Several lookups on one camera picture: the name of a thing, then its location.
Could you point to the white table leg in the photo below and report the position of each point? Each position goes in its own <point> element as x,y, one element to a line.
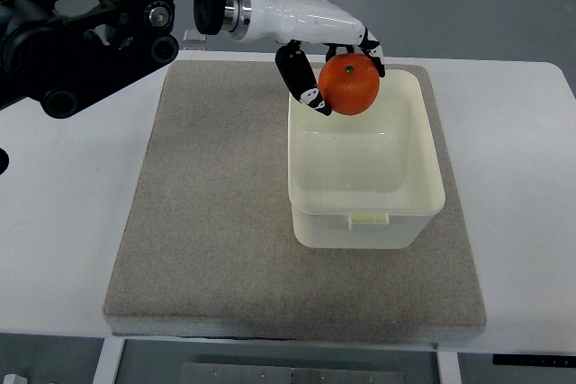
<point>109,360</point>
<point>448,367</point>

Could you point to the grey foam mat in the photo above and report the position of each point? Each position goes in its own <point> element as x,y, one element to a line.
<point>208,249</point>

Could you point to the cream plastic box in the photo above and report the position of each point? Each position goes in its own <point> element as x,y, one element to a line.
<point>368,181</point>

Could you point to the orange fruit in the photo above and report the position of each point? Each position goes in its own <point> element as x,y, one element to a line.
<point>349,83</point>

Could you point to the white table leg left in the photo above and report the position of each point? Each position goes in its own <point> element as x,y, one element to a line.
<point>109,360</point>

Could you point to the small clear floor plate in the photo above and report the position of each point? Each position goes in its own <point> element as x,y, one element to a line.
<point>193,36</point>

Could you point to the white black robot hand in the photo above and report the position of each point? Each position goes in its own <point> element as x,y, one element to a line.
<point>291,22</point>

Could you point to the black control panel strip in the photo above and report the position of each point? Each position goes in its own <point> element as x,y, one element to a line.
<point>534,360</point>

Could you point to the small white block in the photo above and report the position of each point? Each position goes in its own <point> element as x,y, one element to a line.
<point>13,378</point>

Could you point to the white table leg right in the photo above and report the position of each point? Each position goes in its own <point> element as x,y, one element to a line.
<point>448,367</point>

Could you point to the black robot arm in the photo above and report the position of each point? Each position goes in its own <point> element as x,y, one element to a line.
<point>70,54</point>

